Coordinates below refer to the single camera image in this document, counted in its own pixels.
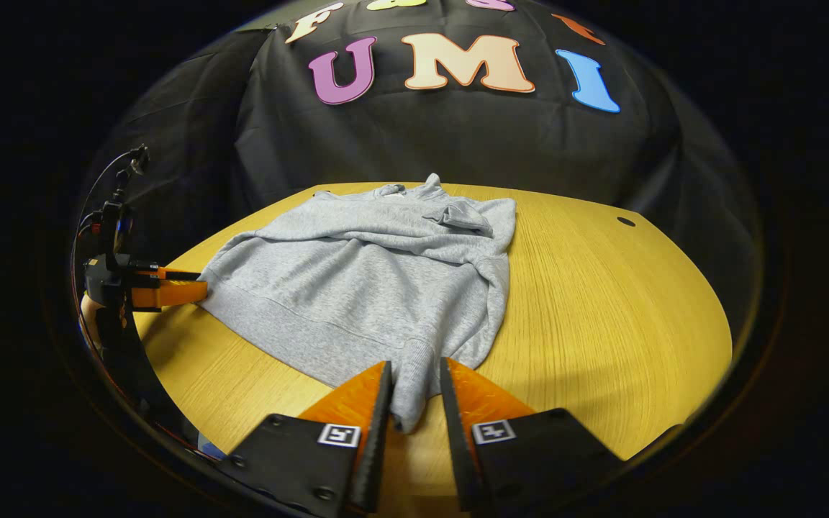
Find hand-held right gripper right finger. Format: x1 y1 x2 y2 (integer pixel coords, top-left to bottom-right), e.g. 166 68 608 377
440 356 624 513

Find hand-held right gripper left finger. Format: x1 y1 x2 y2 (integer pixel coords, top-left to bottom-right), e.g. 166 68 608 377
217 360 394 518

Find grey sweatshirt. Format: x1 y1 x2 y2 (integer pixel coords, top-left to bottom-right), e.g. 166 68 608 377
197 173 517 434

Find blue cloth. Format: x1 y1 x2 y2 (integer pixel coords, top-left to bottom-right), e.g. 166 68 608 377
197 432 228 461

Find black backdrop cloth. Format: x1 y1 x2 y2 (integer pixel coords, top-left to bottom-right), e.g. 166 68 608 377
80 0 761 339

